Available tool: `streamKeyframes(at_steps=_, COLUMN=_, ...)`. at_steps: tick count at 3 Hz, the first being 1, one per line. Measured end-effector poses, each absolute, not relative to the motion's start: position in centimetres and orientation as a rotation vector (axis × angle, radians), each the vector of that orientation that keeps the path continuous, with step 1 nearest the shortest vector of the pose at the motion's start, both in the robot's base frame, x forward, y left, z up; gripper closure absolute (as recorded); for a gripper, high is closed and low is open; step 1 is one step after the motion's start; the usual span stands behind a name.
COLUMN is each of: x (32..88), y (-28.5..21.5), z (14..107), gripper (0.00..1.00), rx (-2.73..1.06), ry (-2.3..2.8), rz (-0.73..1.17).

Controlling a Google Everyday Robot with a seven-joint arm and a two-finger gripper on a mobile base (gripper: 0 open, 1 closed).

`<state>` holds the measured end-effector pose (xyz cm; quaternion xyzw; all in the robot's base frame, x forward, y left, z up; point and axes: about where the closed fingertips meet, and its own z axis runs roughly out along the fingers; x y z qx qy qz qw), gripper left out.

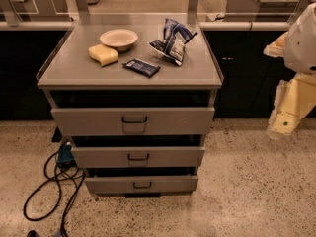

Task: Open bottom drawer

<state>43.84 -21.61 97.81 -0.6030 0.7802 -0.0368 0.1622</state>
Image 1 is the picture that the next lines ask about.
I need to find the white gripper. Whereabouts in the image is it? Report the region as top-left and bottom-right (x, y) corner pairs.
(267, 73), (316, 140)

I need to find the grey bottom drawer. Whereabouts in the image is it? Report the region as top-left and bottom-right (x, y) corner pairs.
(85, 176), (198, 195)

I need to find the grey drawer cabinet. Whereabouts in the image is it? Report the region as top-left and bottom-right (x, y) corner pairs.
(35, 13), (225, 199)

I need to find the grey middle drawer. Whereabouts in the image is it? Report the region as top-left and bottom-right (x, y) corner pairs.
(72, 147), (205, 168)

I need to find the grey railing bar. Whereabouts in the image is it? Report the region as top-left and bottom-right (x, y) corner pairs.
(0, 21), (290, 31)

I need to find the background grey counter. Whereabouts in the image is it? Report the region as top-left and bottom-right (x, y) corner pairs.
(224, 0), (299, 22)

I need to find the crumpled blue chip bag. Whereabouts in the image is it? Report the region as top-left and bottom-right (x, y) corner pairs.
(149, 18), (198, 66)

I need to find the blue flat snack packet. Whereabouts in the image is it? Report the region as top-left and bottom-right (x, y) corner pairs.
(123, 58), (161, 78)

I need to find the white bowl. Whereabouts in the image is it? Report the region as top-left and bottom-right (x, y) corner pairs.
(100, 29), (138, 51)

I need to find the yellow sponge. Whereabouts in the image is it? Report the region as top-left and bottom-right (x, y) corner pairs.
(88, 44), (119, 66)

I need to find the blue power box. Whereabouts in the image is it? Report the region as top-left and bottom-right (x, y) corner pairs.
(57, 142), (74, 164)

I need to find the black floor cable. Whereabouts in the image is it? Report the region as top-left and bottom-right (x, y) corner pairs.
(22, 145), (87, 237)

